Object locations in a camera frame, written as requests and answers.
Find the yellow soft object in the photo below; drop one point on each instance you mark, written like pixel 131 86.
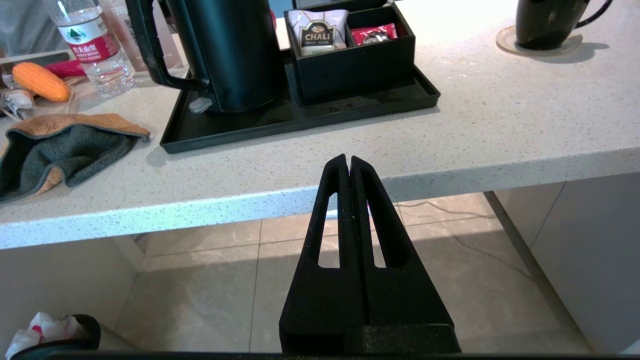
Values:
pixel 41 82

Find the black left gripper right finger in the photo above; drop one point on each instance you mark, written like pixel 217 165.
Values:
pixel 405 300

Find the pink red stick object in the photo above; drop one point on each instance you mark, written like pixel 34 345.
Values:
pixel 67 68

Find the clear water bottle red cap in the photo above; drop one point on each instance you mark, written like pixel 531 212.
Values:
pixel 95 50

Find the black serving tray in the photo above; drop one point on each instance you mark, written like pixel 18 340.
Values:
pixel 300 117

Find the white tea bag packet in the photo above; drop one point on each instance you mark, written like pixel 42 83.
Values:
pixel 318 32

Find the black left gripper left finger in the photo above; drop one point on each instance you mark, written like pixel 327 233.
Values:
pixel 325 300

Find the white cabinet under counter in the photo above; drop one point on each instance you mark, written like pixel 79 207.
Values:
pixel 590 260

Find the crumpled clear wrapper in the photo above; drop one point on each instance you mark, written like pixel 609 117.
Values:
pixel 17 101

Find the black mug white inside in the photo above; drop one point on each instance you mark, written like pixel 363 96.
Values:
pixel 545 25

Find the black trash bin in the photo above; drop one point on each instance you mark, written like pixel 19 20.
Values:
pixel 75 337

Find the black cloth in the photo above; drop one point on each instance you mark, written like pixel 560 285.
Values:
pixel 65 160

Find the red coffee sachet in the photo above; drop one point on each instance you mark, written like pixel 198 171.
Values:
pixel 375 35

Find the black electric kettle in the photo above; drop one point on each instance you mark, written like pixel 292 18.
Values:
pixel 235 55

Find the clear glass coaster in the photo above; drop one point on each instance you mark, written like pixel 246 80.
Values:
pixel 505 42

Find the black compartment box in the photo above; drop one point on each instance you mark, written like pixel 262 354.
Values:
pixel 355 70

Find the brown cork board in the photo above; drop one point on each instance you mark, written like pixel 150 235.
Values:
pixel 75 123

